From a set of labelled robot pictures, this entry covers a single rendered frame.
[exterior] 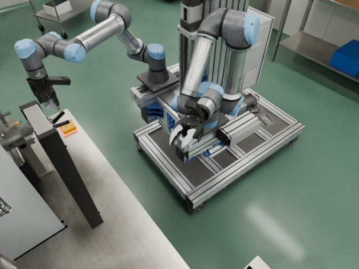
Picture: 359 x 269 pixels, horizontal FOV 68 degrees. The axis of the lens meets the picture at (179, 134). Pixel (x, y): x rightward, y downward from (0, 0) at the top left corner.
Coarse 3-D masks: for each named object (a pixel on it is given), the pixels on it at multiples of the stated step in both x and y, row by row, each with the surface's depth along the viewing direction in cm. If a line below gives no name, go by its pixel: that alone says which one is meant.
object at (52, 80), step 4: (48, 76) 121; (52, 76) 123; (56, 76) 124; (60, 76) 125; (64, 76) 126; (48, 80) 118; (52, 80) 120; (56, 80) 121; (60, 80) 122; (64, 80) 124; (68, 80) 125; (48, 84) 120; (52, 84) 121; (56, 84) 122; (60, 84) 123; (64, 84) 125; (68, 84) 126
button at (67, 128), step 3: (69, 120) 144; (69, 123) 142; (72, 123) 142; (60, 126) 141; (63, 126) 141; (66, 126) 141; (69, 126) 141; (72, 126) 141; (75, 126) 141; (63, 129) 140; (66, 129) 140; (69, 129) 140; (72, 129) 141; (75, 129) 142; (63, 132) 139; (66, 132) 140; (69, 132) 141
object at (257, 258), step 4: (256, 256) 32; (252, 260) 32; (256, 260) 32; (260, 260) 32; (248, 264) 31; (252, 264) 31; (256, 264) 31; (260, 264) 31; (264, 264) 31; (244, 268) 31; (248, 268) 31; (252, 268) 31; (256, 268) 31; (260, 268) 31; (264, 268) 31; (268, 268) 31
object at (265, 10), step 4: (252, 0) 340; (256, 0) 337; (260, 0) 336; (264, 0) 336; (268, 0) 338; (248, 4) 348; (252, 4) 344; (256, 4) 341; (260, 4) 340; (264, 4) 341; (268, 4) 343; (256, 8) 344; (260, 8) 344; (264, 8) 345; (268, 8) 349; (264, 12) 350; (268, 12) 357
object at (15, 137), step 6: (12, 126) 79; (0, 132) 78; (6, 132) 78; (12, 132) 78; (18, 132) 79; (6, 138) 77; (12, 138) 78; (18, 138) 79; (24, 138) 80; (6, 144) 78; (12, 144) 79; (18, 144) 80; (6, 150) 79
